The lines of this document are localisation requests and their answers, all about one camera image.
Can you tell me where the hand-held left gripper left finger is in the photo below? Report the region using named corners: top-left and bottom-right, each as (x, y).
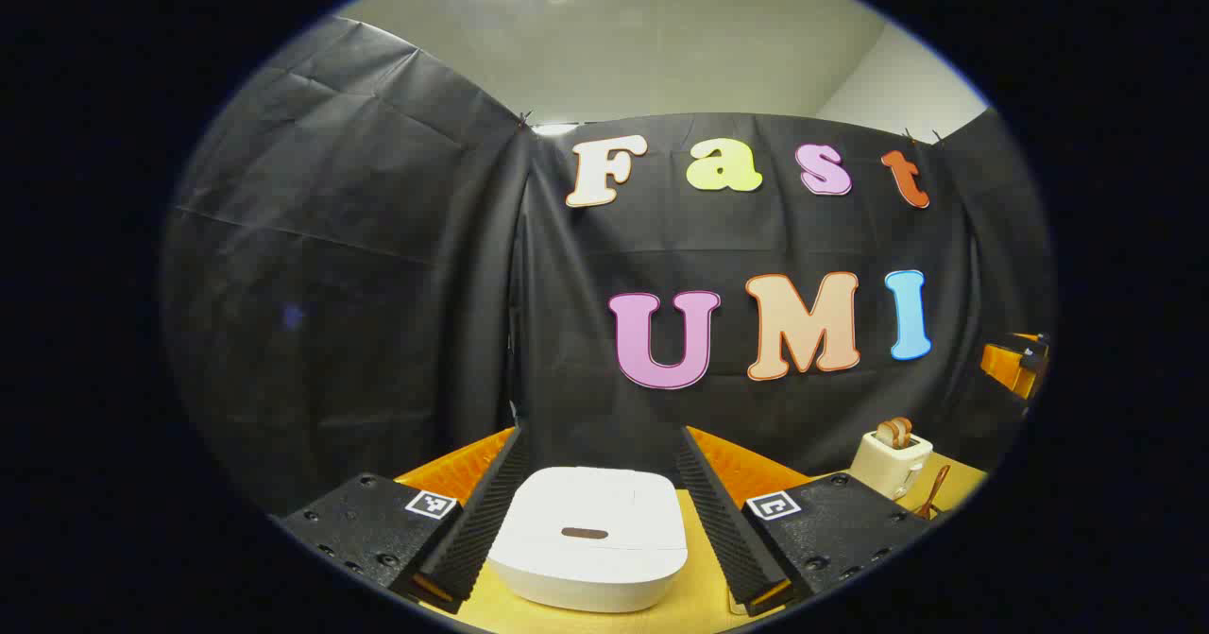
top-left (274, 426), bottom-right (530, 614)

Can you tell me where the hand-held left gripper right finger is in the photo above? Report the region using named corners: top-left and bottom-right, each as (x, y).
top-left (675, 426), bottom-right (936, 616)

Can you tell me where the white rice cooker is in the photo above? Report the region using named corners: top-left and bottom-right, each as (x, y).
top-left (486, 467), bottom-right (689, 613)

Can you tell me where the brown wooden spoon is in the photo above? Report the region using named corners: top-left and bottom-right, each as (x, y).
top-left (916, 465), bottom-right (951, 520)

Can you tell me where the cream toaster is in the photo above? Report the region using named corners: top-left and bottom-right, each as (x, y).
top-left (848, 431), bottom-right (934, 501)

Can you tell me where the black backdrop cloth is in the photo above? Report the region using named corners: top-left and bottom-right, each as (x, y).
top-left (161, 15), bottom-right (1054, 517)

